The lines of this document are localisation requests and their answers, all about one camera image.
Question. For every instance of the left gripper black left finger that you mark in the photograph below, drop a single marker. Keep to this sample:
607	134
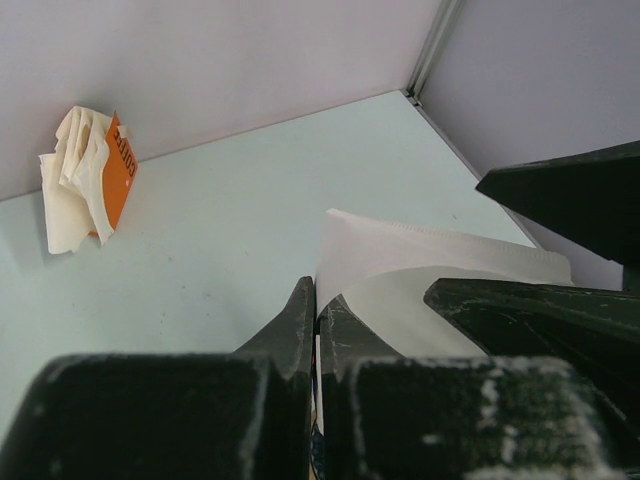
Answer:
240	415

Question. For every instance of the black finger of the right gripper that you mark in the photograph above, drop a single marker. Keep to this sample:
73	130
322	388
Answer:
591	199
596	331

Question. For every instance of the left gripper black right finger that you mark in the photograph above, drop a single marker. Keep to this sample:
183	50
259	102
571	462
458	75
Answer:
387	416

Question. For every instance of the single white paper filter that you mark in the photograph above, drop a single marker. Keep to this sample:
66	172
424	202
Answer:
383	269

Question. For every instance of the white paper coffee filters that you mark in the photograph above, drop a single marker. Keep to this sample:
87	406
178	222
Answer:
65	179

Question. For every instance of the blue glass dripper cone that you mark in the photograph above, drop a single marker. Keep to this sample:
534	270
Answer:
317	454

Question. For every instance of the orange filter box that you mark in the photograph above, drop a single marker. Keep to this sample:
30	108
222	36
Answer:
113	169

